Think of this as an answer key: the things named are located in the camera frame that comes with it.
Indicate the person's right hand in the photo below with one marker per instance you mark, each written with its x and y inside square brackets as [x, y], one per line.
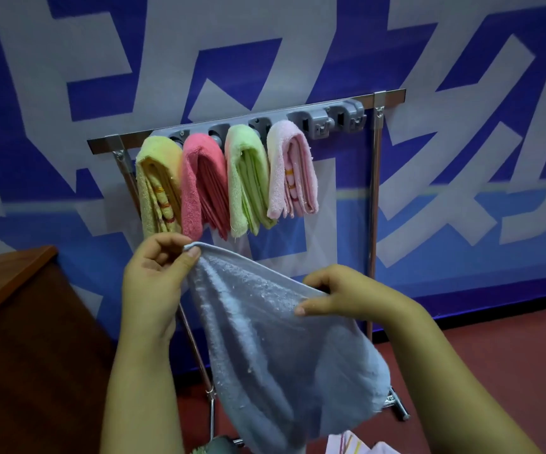
[362, 293]

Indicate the person's left hand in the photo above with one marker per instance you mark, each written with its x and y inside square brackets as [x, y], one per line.
[152, 293]

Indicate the light blue towel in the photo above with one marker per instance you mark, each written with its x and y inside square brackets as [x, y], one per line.
[277, 354]

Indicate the yellow striped towel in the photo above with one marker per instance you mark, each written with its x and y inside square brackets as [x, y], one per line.
[159, 184]

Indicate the white pink patterned towel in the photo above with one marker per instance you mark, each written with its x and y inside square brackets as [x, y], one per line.
[289, 170]
[358, 444]

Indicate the light green towel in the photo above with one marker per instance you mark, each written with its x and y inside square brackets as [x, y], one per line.
[247, 179]

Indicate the metal rack frame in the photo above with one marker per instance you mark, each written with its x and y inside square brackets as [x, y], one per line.
[105, 144]

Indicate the person's left forearm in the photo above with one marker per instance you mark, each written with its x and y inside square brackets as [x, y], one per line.
[142, 401]

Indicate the person's right forearm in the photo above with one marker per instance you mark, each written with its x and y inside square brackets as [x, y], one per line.
[452, 397]

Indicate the person's left leg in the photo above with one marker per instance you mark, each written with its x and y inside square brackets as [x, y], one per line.
[216, 446]

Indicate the brown wooden cabinet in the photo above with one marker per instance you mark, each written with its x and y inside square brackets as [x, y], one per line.
[27, 364]

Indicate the blue white printed banner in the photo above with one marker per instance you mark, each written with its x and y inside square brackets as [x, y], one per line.
[467, 113]

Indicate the grey plastic hook rail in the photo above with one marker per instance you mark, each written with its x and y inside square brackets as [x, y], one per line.
[329, 119]

